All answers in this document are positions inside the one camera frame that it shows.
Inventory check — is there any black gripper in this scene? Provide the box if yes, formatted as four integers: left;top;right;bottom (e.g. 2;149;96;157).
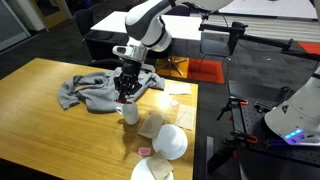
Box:
113;60;144;103

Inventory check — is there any white mug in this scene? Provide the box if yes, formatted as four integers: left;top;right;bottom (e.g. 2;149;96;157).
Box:
115;101;140;126

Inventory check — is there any grey hoodie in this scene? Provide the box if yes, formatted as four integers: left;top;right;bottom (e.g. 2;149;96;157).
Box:
57;66;166;113

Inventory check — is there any black office chair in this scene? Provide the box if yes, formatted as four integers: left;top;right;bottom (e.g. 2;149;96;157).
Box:
89;58;125;71
143;39;175;71
171;4;196;17
83;35;120;63
73;8;114;41

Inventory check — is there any brown paper napkin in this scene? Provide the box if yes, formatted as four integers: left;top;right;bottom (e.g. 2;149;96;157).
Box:
165;82;193;96
174;103;197;131
137;113;166;141
145;151;174;180

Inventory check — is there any white meeting table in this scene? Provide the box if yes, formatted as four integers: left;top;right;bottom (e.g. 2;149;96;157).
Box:
90;10;203;42
218;0;318;20

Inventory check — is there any empty white plate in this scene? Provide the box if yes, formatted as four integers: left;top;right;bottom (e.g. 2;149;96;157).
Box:
151;123;189;161

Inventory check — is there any white plate holding napkin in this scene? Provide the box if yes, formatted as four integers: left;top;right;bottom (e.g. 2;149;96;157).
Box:
130;157;175;180

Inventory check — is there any grey office chair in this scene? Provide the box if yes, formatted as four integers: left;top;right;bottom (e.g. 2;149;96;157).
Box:
198;39;233;73

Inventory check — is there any wooden door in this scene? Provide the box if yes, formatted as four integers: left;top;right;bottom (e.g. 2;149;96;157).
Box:
29;0;73;30

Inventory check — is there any orange black bar clamp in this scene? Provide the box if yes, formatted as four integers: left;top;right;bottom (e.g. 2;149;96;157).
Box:
215;95;250;122
206;129;260;175

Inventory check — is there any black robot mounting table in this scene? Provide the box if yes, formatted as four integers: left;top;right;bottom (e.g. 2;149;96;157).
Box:
227;79;320;180

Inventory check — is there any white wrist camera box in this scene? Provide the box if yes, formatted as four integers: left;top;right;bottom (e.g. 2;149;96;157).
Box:
112;44;148;64

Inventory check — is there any grey metal post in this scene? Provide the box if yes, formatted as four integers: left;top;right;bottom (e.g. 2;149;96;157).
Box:
205;135;215;180

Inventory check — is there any small black bracket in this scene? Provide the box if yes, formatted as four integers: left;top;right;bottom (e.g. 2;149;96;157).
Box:
253;102;273;113

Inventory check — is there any black camera boom stand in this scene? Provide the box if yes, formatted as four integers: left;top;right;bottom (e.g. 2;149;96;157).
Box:
198;13;320;62

